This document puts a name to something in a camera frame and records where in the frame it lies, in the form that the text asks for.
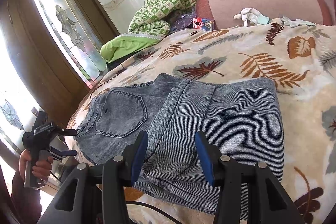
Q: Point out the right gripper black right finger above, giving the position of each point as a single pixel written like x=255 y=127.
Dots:
x=267 y=200

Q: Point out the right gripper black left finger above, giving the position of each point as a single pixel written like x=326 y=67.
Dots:
x=92 y=190

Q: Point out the blue denim jeans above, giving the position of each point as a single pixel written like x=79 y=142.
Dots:
x=242 y=119

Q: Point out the person's left hand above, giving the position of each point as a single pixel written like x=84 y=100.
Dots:
x=41 y=169

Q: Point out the stained glass door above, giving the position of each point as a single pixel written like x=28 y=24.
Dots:
x=50 y=58

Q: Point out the leaf patterned beige blanket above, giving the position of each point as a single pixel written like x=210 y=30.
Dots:
x=301 y=63

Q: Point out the green patterned quilt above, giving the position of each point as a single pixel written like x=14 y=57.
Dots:
x=148 y=27

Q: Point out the red blue small box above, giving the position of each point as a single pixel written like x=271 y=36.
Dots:
x=203 y=24

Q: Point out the white glove with teal cuff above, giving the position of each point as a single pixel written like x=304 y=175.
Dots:
x=251 y=16

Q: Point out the purple plastic bag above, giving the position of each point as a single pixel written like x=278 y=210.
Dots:
x=181 y=20

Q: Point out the pink sofa backrest cushion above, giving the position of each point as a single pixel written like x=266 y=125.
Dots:
x=222 y=11

